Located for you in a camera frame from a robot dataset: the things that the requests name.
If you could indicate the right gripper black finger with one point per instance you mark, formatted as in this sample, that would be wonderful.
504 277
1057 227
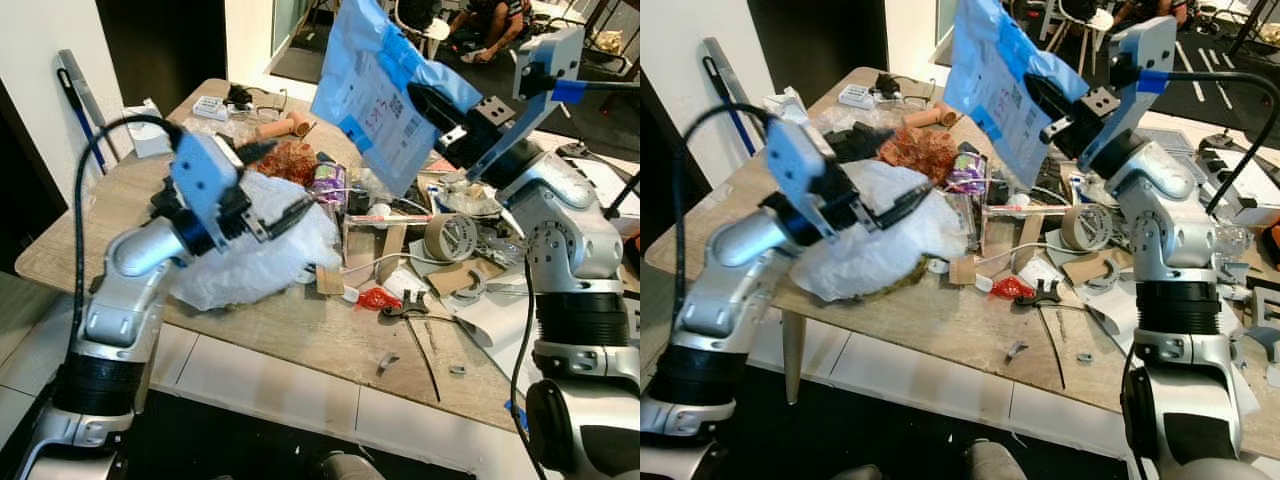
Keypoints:
432 107
1047 97

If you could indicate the white plastic bag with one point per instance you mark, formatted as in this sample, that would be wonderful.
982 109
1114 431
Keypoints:
270 265
900 255

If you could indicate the blue plastic mailing bag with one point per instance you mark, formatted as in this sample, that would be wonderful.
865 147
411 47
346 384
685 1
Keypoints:
370 90
1000 80

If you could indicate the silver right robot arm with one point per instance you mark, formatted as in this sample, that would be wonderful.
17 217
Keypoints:
580 240
1170 260

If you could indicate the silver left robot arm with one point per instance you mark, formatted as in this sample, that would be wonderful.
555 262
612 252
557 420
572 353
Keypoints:
715 300
110 320

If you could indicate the brown cardboard tube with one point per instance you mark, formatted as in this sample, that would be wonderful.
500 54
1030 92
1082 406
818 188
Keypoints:
930 117
285 128

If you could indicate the reddish brown net bag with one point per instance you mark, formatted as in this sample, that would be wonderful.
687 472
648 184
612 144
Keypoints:
920 150
295 160

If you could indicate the white power strip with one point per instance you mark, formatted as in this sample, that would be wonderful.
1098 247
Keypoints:
210 107
857 97

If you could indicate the purple snack packet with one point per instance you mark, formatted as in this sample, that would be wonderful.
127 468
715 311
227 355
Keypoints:
965 172
328 183

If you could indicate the small black charger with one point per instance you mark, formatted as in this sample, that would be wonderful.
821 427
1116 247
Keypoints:
888 83
240 95

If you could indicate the small square cardboard scrap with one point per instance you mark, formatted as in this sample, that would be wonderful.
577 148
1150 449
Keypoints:
962 270
330 280

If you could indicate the white tissue box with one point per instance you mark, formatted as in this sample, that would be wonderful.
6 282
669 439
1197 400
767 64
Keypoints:
790 105
148 135

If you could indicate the white shell chair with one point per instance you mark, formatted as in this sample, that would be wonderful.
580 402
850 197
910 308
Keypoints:
1075 20
420 25

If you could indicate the grey tape roll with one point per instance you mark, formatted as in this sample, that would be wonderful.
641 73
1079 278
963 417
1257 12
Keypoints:
450 237
1085 228

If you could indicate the seated person in dark shirt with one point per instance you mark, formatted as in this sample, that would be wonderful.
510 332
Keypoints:
490 25
1150 10

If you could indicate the small red wrapper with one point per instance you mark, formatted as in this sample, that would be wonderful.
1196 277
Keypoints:
1010 288
378 298

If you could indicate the black slotted tray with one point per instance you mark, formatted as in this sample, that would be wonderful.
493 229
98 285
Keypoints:
585 155
1230 155

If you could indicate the light wooden table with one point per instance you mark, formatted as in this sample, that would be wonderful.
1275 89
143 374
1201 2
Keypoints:
300 340
900 340

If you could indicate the flat brown cardboard piece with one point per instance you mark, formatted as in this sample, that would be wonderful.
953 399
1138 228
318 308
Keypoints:
1090 265
465 275

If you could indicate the small black clamp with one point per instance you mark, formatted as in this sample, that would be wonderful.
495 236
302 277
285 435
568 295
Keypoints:
1050 293
405 305

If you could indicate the bent grey metal bit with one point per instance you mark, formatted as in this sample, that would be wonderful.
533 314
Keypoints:
1015 350
387 362

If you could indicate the white paper sheet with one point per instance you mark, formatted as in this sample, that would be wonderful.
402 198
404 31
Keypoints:
1112 315
495 330

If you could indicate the grey right robot leg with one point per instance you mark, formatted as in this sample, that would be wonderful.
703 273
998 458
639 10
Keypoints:
350 467
995 460

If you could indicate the grey robot leg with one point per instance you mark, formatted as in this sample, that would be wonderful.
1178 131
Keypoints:
995 460
855 473
350 467

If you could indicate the grey left robot leg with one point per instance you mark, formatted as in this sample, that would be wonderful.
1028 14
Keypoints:
855 473

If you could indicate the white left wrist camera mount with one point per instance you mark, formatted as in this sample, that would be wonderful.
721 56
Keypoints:
797 165
200 180

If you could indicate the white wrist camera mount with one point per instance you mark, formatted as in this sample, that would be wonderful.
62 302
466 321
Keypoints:
200 180
552 55
797 165
1150 50

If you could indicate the open cardboard frame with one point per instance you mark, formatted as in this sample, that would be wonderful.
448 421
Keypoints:
990 235
352 245

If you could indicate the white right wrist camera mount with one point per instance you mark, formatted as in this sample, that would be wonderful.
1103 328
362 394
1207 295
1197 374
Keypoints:
1150 50
552 55

